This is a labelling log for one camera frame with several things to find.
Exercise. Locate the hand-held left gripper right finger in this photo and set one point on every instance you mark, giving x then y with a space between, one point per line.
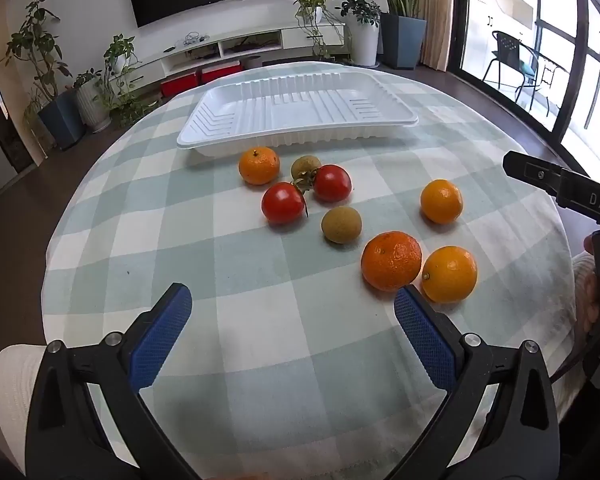
422 332

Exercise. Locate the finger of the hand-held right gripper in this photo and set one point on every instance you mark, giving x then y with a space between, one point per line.
530 171

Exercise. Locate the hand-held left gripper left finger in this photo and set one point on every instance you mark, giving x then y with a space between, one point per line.
162 332

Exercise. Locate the smooth orange with stem button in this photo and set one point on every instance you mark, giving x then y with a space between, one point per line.
449 274

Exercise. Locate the dark rough tangerine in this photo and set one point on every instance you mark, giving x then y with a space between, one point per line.
391 261

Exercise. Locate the red tomato with stem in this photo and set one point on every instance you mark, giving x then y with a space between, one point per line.
282 204
332 185

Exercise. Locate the small mandarin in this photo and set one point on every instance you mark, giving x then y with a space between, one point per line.
259 165

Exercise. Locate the white plastic tray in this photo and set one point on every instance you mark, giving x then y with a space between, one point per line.
300 105

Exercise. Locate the person's right hand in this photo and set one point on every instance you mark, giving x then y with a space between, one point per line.
591 300

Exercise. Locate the black metal balcony table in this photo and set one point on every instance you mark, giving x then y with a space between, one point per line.
552 67

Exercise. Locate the black metal balcony chair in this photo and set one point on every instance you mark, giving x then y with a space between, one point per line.
510 47

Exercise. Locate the white cloth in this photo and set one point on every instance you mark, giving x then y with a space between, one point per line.
10 385

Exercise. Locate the black framed glass door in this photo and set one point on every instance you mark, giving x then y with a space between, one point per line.
461 15

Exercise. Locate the beige curtain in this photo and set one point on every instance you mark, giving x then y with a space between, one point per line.
437 15

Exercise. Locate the large-leaf plant in blue pot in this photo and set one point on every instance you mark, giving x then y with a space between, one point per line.
402 40

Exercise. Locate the bushy plant in white pot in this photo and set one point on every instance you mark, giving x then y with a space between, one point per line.
364 40

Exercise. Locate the tall plant in blue pot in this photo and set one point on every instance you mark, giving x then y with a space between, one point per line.
60 120

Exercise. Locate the plant in white ribbed pot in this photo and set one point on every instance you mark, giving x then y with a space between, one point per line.
92 105

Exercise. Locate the red storage box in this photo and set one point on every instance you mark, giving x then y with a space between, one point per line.
180 84
221 71

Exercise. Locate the white television cabinet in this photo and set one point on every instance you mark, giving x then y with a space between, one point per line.
300 37

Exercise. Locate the trailing pothos in white pot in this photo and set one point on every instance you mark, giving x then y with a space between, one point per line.
310 5
120 52

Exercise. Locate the small grey empty pot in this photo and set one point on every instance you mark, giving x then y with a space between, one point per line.
252 62

